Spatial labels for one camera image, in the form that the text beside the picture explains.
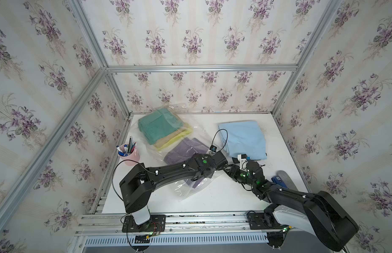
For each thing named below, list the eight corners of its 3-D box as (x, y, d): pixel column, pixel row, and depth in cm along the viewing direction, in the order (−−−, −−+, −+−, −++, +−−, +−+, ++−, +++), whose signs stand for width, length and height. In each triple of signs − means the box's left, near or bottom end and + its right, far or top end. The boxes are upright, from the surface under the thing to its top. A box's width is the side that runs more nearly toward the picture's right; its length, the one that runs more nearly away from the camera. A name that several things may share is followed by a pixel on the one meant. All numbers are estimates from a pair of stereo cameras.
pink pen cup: (123, 166, 93) (115, 156, 84) (127, 153, 99) (120, 143, 90) (138, 166, 94) (131, 156, 84) (141, 153, 99) (136, 143, 90)
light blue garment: (223, 161, 96) (225, 155, 91) (219, 127, 114) (220, 120, 109) (266, 161, 97) (271, 155, 91) (255, 127, 115) (258, 121, 109)
